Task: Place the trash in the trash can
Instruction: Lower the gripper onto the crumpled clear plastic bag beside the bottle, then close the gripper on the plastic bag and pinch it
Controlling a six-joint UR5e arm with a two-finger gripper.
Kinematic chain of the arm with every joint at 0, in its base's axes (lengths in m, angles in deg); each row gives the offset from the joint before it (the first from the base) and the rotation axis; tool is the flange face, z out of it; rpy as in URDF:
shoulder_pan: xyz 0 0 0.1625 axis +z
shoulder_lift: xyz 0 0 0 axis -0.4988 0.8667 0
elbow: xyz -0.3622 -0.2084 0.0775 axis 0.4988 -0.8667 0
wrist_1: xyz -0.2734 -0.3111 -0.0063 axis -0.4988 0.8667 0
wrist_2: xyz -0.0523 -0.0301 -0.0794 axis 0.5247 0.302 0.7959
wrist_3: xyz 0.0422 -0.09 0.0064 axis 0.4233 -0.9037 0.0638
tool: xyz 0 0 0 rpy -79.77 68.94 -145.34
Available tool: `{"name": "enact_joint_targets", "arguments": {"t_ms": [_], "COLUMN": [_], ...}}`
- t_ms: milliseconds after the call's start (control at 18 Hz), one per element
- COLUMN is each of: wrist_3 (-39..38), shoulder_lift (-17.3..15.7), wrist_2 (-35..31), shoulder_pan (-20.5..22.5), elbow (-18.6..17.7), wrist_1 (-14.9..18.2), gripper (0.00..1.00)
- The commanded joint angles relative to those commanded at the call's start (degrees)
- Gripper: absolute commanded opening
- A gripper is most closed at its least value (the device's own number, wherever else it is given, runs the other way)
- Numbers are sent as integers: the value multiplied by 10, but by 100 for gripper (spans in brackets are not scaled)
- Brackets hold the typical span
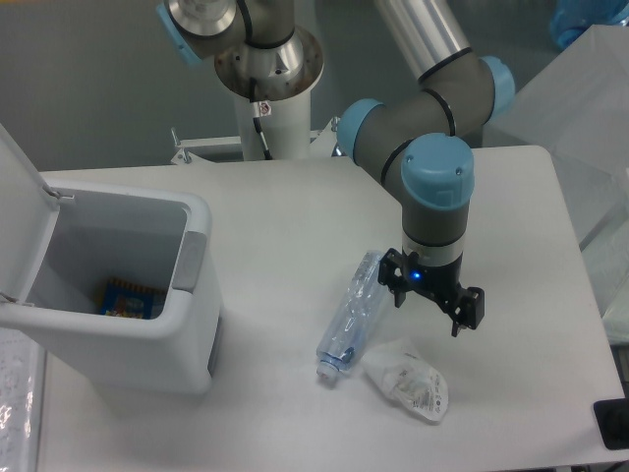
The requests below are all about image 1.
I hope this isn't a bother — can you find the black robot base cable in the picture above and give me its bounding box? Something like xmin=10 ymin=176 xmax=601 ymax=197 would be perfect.
xmin=248 ymin=77 xmax=274 ymax=161

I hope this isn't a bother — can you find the black device at edge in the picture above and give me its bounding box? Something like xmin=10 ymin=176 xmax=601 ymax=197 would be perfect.
xmin=593 ymin=398 xmax=628 ymax=450

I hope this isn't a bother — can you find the white mounting bracket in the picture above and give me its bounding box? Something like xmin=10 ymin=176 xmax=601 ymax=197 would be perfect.
xmin=309 ymin=116 xmax=345 ymax=158
xmin=170 ymin=127 xmax=244 ymax=165

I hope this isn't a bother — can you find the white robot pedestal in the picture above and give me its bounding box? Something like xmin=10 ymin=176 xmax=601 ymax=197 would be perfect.
xmin=234 ymin=90 xmax=311 ymax=161

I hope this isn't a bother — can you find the clear crushed plastic bottle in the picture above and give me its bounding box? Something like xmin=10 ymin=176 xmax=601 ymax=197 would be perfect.
xmin=315 ymin=250 xmax=388 ymax=386

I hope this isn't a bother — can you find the blue water jug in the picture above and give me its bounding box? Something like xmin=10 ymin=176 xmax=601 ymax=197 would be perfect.
xmin=549 ymin=0 xmax=628 ymax=50

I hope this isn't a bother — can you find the white plastic wrapper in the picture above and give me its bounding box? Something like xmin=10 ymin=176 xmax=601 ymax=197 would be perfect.
xmin=361 ymin=337 xmax=449 ymax=424

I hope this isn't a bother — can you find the paper sheet in sleeve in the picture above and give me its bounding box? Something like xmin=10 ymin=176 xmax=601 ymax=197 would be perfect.
xmin=1 ymin=328 xmax=46 ymax=471

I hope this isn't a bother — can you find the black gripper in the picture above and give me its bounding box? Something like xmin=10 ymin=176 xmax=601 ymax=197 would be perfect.
xmin=377 ymin=248 xmax=485 ymax=337

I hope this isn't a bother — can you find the white mounting bracket right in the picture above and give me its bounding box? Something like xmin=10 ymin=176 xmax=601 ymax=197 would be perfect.
xmin=309 ymin=116 xmax=345 ymax=158

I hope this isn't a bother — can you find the white mounting bracket left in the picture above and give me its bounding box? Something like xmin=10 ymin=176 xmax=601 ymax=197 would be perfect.
xmin=170 ymin=127 xmax=244 ymax=165

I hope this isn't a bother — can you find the translucent plastic box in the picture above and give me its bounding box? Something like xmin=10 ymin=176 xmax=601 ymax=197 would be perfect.
xmin=483 ymin=26 xmax=628 ymax=345

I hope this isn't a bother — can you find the white open trash can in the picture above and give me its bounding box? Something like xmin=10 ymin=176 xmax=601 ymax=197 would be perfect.
xmin=1 ymin=133 xmax=222 ymax=394

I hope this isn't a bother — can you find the blue yellow snack packet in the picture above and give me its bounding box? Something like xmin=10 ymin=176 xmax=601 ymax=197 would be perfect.
xmin=98 ymin=277 xmax=167 ymax=320

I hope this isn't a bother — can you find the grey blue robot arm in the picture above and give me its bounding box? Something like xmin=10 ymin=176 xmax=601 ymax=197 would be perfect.
xmin=156 ymin=1 xmax=515 ymax=331

